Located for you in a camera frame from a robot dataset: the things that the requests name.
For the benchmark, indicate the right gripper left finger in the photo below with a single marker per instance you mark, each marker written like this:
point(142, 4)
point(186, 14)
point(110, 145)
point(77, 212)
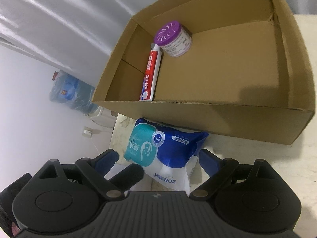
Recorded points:
point(94, 170)

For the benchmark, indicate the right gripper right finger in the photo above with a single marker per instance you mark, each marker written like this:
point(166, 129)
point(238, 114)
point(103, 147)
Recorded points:
point(219, 172)

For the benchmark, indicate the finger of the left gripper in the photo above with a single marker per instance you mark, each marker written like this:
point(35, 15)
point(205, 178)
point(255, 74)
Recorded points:
point(128, 177)

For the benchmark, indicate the blue white wet wipes pack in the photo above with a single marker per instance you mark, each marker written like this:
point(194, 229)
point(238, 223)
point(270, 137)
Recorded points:
point(166, 154)

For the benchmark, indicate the red white toothpaste tube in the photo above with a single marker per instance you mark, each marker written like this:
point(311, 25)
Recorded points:
point(151, 74)

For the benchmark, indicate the purple lid air freshener jar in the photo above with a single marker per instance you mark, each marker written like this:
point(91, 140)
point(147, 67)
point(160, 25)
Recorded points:
point(173, 39)

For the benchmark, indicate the white cardboard box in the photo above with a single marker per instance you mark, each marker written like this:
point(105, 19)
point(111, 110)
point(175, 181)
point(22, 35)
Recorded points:
point(143, 185)

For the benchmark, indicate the white water dispenser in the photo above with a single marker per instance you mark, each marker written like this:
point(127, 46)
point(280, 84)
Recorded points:
point(102, 117)

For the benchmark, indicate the blue water jug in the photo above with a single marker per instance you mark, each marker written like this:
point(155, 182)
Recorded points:
point(72, 92)

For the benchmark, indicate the brown cardboard box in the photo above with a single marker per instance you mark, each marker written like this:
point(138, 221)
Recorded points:
point(247, 73)

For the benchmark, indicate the white grey curtain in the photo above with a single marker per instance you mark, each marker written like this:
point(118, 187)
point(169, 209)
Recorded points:
point(76, 36)

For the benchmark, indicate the white wall socket with plug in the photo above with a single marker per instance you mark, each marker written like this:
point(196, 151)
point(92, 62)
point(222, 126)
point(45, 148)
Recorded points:
point(87, 132)

